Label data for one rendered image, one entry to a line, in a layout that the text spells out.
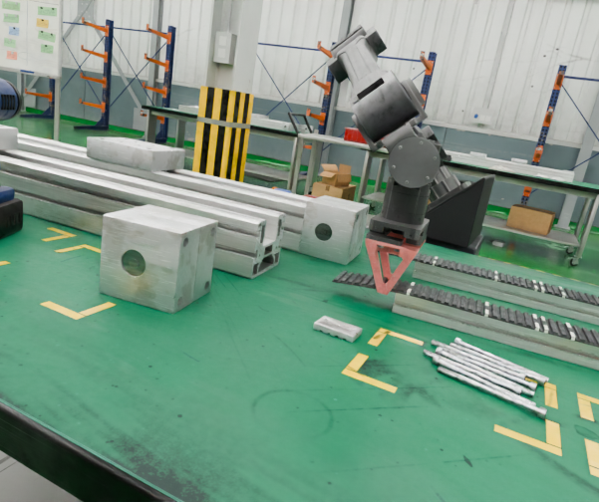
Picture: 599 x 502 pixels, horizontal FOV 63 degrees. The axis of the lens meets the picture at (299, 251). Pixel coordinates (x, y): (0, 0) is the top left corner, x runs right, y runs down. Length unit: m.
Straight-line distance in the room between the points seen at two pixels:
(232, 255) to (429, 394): 0.35
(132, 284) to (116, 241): 0.05
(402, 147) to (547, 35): 7.93
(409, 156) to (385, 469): 0.33
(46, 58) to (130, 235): 5.81
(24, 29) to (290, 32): 4.66
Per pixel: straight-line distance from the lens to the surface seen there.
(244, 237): 0.69
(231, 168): 4.14
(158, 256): 0.56
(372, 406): 0.46
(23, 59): 6.49
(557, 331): 0.69
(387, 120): 0.64
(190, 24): 10.74
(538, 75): 8.38
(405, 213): 0.64
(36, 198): 0.93
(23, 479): 1.23
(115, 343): 0.51
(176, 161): 1.06
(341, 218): 0.84
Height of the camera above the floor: 1.02
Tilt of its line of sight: 16 degrees down
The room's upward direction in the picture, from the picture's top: 9 degrees clockwise
